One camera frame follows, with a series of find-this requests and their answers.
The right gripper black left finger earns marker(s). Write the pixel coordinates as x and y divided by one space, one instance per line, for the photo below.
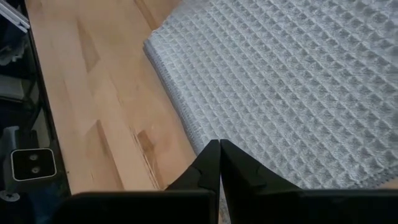
205 174

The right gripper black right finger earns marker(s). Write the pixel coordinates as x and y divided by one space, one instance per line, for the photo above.
242 174

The grey waffle microfiber towel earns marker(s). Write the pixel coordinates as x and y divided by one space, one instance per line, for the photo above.
280 93

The silver aluminium extrusion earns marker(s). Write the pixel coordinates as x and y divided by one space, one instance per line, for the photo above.
14 15

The black metal table frame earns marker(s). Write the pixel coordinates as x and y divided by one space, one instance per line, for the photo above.
44 99

